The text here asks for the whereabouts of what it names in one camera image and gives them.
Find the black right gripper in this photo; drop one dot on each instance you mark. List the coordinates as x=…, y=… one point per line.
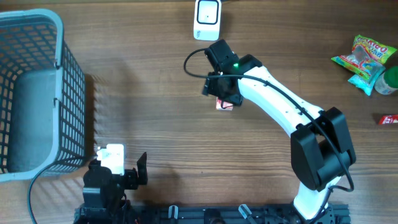
x=209, y=86

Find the green lid small jar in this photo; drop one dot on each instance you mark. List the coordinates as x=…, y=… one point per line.
x=386, y=83

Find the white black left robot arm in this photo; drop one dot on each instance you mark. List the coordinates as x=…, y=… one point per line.
x=104, y=194

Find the grey plastic shopping basket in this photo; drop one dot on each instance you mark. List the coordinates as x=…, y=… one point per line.
x=43, y=97

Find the white barcode scanner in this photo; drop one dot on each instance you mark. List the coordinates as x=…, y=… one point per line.
x=207, y=20

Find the small red white box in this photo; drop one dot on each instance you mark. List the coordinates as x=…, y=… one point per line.
x=223, y=105

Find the black aluminium mounting rail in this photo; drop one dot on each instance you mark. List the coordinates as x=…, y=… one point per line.
x=267, y=214

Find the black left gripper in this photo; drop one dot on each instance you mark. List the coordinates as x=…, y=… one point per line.
x=131, y=174

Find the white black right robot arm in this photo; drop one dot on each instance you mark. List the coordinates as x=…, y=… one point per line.
x=321, y=148

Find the red Nescafe coffee stick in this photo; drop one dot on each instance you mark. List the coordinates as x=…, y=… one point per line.
x=389, y=119

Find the Haribo gummy candy bag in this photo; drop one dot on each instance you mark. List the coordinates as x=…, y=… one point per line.
x=366, y=58

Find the light blue tissue pack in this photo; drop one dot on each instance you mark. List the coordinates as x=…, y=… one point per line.
x=366, y=85

